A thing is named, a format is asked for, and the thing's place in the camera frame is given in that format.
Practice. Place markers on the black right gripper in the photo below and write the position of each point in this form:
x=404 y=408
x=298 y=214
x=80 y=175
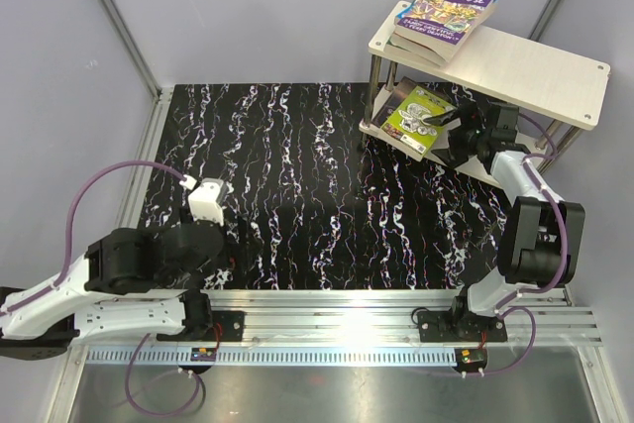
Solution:
x=470 y=118

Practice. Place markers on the lime green treehouse book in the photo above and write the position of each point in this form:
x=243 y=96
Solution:
x=406 y=125

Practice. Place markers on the orange 78-storey treehouse book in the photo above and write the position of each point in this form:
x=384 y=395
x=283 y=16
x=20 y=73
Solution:
x=400 y=42

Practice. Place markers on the purple treehouse book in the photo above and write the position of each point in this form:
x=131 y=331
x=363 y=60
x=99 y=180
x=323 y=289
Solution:
x=457 y=19

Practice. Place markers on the dark tale of two cities book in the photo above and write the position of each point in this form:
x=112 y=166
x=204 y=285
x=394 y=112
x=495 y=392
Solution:
x=397 y=95

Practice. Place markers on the green 104-storey treehouse book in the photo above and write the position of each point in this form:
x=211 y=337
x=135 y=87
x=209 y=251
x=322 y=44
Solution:
x=427 y=34

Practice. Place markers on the blue 26-storey treehouse book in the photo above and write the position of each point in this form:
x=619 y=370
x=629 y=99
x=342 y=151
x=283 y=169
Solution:
x=412 y=15

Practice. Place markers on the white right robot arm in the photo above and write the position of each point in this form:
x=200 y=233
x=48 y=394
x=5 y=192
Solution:
x=541 y=240

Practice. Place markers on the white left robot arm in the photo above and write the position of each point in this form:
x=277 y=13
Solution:
x=128 y=284

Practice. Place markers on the white two-tier shelf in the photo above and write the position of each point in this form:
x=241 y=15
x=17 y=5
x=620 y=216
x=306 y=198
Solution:
x=565 y=87

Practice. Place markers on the black marble pattern mat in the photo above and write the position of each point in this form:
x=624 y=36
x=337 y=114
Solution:
x=314 y=204

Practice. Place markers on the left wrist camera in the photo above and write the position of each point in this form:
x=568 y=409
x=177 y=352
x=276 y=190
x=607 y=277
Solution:
x=206 y=197

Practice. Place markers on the aluminium mounting rail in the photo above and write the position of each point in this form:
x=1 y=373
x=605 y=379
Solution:
x=358 y=319

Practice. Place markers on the white slotted cable duct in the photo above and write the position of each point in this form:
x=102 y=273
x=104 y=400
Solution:
x=274 y=357

